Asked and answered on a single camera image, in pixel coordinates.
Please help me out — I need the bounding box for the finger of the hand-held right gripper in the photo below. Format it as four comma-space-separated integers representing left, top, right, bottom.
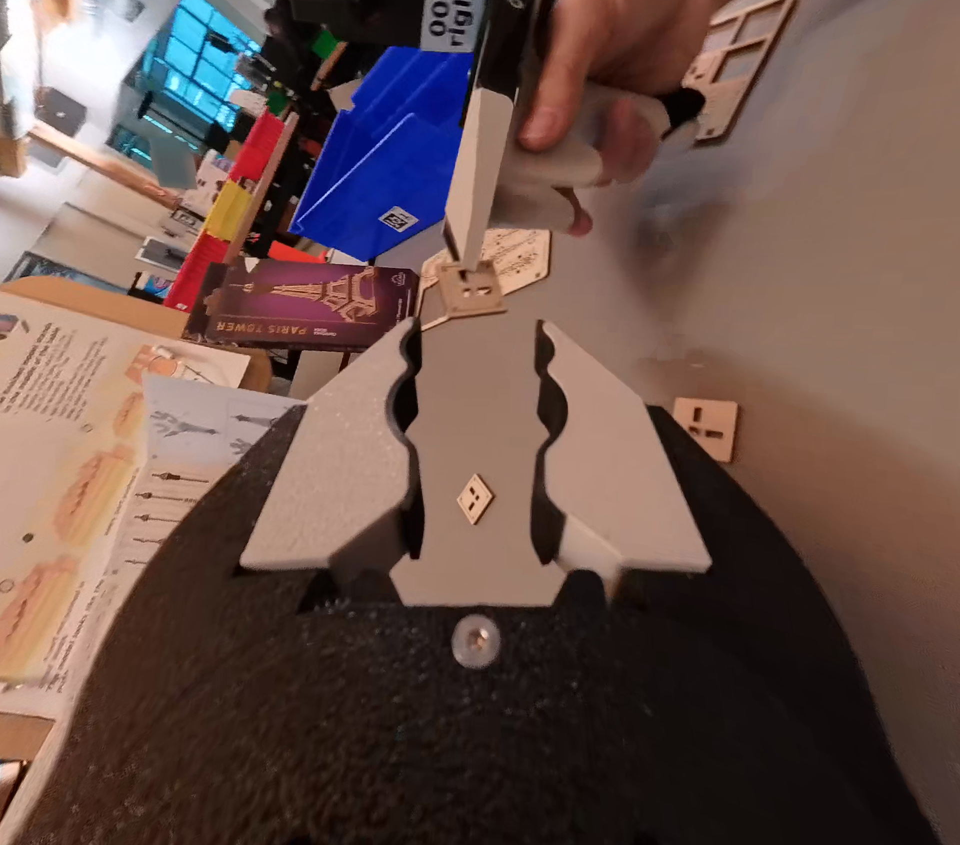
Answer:
443, 89, 518, 272

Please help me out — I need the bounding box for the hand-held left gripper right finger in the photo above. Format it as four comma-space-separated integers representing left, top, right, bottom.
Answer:
534, 321, 712, 572

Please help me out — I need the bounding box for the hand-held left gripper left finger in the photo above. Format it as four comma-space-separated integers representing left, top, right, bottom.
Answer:
239, 318, 424, 572

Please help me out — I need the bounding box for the wooden four-square frame piece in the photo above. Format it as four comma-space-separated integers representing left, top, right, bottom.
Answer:
672, 397, 739, 464

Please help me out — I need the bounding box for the small wooden square tile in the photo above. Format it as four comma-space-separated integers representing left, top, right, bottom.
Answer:
436, 260, 507, 318
456, 474, 496, 526

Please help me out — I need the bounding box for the wooden sheet with square hole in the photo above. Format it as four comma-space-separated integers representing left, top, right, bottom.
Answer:
418, 226, 552, 333

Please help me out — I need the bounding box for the blue plastic bin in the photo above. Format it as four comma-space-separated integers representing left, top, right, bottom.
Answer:
288, 46, 481, 262

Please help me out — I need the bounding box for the purple puzzle box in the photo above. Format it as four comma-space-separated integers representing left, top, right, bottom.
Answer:
181, 262, 419, 353

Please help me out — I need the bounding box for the large bright window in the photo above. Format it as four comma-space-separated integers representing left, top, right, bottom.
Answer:
123, 0, 263, 127

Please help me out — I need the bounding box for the red plastic bin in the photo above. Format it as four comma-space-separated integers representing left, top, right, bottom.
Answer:
163, 110, 284, 311

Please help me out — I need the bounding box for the yellow plastic bin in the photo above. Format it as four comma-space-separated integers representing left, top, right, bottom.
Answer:
201, 180, 258, 244

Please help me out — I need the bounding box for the colour printed leaflet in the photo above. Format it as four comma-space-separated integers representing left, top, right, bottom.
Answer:
0, 294, 252, 720

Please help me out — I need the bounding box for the brown cardboard sheet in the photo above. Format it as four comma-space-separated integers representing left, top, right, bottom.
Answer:
0, 275, 272, 396

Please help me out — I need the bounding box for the wooden sheet with small windows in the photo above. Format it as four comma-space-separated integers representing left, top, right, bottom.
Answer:
681, 0, 798, 145

